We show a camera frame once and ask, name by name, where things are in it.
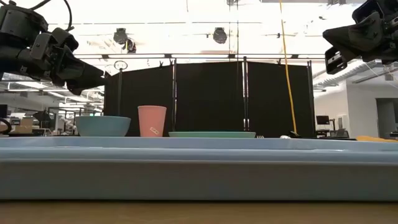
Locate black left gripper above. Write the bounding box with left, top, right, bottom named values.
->
left=0, top=27, right=109, bottom=96

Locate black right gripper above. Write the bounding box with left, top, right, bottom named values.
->
left=322, top=0, right=398, bottom=75

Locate clear glass cup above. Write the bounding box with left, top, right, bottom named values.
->
left=137, top=105, right=167, bottom=138

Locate yellow cloth napkin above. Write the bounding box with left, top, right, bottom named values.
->
left=355, top=135, right=398, bottom=143

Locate teal round plate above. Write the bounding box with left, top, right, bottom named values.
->
left=168, top=131, right=257, bottom=139

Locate blue plastic tray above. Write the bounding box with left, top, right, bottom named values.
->
left=0, top=136, right=398, bottom=202

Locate blue round bowl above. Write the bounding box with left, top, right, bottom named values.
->
left=75, top=115, right=132, bottom=138

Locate black ceiling spotlight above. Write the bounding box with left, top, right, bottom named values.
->
left=113, top=27, right=129, bottom=45
left=213, top=27, right=228, bottom=45

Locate brown cardboard box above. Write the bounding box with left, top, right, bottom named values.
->
left=12, top=117, right=35, bottom=134

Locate overhead light bar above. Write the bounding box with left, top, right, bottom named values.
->
left=73, top=53, right=326, bottom=60

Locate black partition screen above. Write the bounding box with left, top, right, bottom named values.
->
left=104, top=60, right=315, bottom=138

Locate black ring stand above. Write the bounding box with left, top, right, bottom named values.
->
left=113, top=60, right=129, bottom=117

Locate yellow hanging cable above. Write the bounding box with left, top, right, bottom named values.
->
left=279, top=0, right=299, bottom=134

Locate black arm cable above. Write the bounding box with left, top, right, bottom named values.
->
left=29, top=0, right=75, bottom=32

